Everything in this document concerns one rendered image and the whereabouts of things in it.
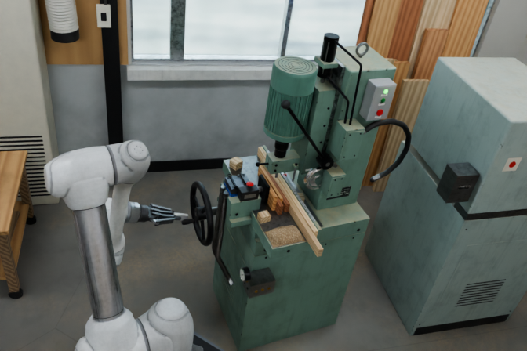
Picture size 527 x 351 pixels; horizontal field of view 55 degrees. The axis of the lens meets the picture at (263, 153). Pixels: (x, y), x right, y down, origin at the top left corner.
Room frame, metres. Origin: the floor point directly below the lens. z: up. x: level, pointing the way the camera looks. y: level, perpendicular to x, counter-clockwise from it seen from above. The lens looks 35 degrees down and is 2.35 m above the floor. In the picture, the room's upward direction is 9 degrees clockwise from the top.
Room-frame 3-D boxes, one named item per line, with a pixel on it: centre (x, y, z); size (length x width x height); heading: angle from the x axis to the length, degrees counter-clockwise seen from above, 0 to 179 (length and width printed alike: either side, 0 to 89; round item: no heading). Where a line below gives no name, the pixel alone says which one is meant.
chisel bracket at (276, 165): (1.82, -0.09, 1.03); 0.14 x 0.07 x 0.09; 117
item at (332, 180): (1.76, -0.31, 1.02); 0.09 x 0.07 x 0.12; 27
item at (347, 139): (1.78, -0.33, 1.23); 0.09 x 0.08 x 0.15; 117
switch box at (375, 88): (1.84, -0.42, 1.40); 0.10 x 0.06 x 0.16; 117
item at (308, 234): (1.69, -0.14, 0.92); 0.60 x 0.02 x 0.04; 27
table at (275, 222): (1.71, 0.00, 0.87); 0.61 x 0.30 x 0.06; 27
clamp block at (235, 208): (1.67, 0.07, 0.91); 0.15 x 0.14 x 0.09; 27
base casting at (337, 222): (1.87, -0.18, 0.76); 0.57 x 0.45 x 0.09; 117
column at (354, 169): (1.95, -0.33, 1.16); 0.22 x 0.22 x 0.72; 27
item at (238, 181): (1.67, 0.07, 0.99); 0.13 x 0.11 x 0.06; 27
